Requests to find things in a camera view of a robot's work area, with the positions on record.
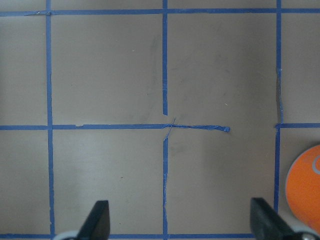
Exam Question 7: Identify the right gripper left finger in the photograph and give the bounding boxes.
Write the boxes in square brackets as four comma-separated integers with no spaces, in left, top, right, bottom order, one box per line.
[75,200,110,240]

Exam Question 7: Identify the orange cylindrical container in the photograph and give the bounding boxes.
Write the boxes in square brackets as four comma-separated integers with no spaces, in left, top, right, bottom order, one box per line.
[285,145,320,233]

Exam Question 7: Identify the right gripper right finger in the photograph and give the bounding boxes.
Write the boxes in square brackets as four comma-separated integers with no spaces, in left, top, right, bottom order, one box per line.
[250,197,307,240]

